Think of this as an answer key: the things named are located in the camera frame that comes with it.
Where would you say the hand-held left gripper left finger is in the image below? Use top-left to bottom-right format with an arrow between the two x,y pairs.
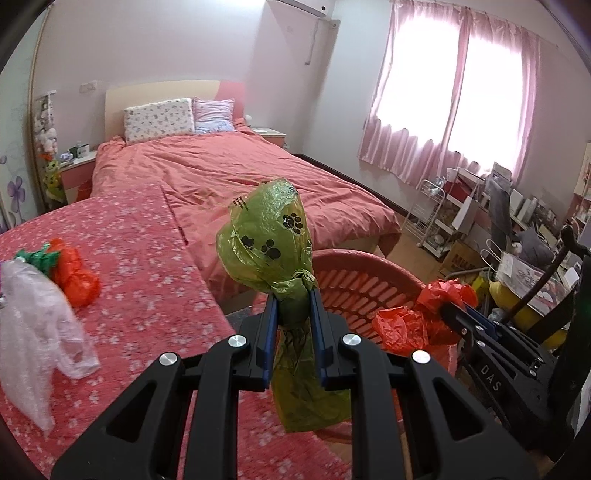
51,294 -> 279,480

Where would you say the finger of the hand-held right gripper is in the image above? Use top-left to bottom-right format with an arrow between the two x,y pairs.
462,301 -> 504,335
440,301 -> 486,352

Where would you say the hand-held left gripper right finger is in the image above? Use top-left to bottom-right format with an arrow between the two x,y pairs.
309,291 -> 539,480

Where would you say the orange plastic bag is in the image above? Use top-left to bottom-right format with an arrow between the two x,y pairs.
50,237 -> 101,308
372,279 -> 481,358

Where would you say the red plastic laundry basket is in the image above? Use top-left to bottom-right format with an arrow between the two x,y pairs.
249,249 -> 459,445

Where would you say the olive paw print plastic bag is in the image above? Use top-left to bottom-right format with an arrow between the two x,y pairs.
216,179 -> 354,433

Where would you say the green plastic bag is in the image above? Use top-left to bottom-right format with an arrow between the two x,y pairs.
14,244 -> 63,280

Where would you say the yellow round object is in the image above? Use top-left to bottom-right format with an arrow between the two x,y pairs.
489,279 -> 571,349

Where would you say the cardboard box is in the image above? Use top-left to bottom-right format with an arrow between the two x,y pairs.
438,240 -> 485,278

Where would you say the grey hanging cloth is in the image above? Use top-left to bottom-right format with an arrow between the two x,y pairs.
487,178 -> 517,250

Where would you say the salmon duvet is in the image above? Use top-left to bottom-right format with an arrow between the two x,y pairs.
90,117 -> 402,296

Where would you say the pink curtain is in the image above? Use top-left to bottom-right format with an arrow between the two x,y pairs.
358,0 -> 471,185
445,14 -> 544,188

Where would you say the clear plastic bag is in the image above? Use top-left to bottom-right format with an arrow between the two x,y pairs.
0,261 -> 101,432

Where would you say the pink striped pillow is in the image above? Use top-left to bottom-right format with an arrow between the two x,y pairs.
191,97 -> 237,136

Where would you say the white floral pillow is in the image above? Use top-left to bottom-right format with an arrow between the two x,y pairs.
124,98 -> 195,144

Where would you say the pink nightstand with mugs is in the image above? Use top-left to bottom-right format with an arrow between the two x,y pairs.
59,150 -> 99,205

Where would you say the green plush toy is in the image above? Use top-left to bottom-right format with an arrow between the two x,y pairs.
42,157 -> 68,204

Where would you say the cream and pink headboard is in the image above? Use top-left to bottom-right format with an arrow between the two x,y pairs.
105,80 -> 245,141

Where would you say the clear tube of plush toys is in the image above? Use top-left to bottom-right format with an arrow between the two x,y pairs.
33,92 -> 58,158

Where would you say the wardrobe with purple flowers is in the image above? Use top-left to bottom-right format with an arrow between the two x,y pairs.
0,9 -> 52,234

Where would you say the white wire rack cart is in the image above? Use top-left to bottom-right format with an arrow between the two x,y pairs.
402,178 -> 467,257

